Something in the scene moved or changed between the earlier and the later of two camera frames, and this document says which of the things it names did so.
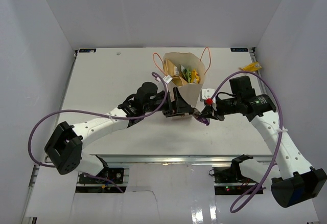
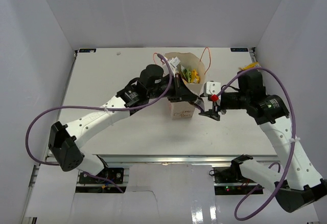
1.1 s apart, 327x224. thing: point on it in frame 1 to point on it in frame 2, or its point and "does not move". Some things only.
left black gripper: x=178 y=107 to x=181 y=92
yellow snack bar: x=194 y=75 does not move
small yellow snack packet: x=252 y=67 does not move
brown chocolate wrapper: x=196 y=114 to x=199 y=102
